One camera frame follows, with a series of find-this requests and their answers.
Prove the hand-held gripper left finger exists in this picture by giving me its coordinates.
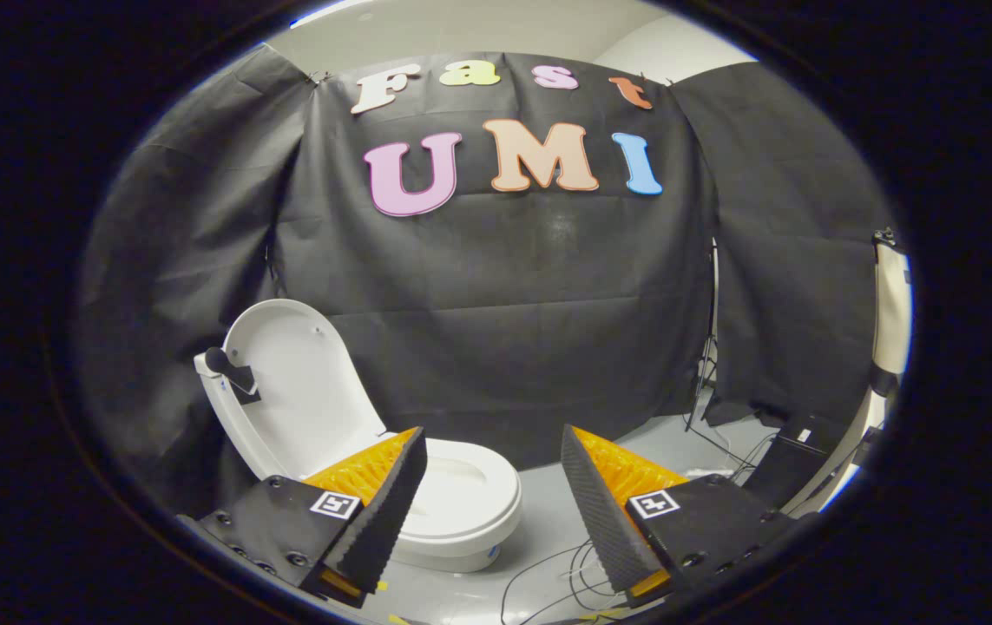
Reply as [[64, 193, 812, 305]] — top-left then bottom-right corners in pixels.
[[179, 425, 429, 609]]

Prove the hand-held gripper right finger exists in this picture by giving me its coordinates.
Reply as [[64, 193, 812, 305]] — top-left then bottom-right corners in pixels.
[[561, 424, 805, 607]]

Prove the white toilet lid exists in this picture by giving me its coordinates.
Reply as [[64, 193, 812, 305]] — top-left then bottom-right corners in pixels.
[[205, 299, 388, 483]]

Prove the white toilet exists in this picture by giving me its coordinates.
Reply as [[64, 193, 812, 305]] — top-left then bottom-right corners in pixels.
[[194, 347, 524, 574]]

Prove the black box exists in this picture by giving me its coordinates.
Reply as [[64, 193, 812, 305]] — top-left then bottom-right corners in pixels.
[[743, 415, 848, 513]]

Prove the backdrop light stand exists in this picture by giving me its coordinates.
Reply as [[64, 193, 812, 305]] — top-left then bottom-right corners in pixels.
[[685, 239, 722, 435]]

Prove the black backdrop cloth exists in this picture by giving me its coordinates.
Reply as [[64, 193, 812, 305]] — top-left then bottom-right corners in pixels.
[[75, 43, 896, 522]]

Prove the white board panel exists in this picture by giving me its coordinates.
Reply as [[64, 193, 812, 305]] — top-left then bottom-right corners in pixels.
[[808, 227, 913, 517]]

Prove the black floor cable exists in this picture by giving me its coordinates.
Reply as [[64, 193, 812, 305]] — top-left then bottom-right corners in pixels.
[[500, 538, 627, 625]]

